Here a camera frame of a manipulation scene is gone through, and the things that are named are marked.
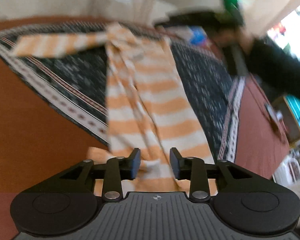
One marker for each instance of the wooden framed teal panel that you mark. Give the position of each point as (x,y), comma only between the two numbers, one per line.
(296,115)

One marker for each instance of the white plastic chair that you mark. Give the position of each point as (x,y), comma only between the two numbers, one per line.
(293,167)

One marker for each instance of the person's right forearm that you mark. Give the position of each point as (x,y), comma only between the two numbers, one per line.
(277,65)

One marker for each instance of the blue tissue pack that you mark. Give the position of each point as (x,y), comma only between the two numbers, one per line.
(198,36)

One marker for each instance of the white sheer curtain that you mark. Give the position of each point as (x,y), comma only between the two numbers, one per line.
(65,0)

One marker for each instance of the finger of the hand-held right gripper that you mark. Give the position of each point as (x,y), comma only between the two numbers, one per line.
(192,20)

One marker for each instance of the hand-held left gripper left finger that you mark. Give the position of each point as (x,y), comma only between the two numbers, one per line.
(135,163)

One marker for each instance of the orange white striped shirt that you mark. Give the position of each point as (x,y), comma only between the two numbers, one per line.
(150,97)

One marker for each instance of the small dark device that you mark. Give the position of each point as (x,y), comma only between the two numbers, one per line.
(275,120)

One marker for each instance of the dark blue patterned mat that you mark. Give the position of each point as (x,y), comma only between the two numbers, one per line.
(72,72)

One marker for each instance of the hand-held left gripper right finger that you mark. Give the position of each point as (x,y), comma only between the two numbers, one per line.
(175,163)

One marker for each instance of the person's right hand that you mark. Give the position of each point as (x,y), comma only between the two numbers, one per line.
(246,40)

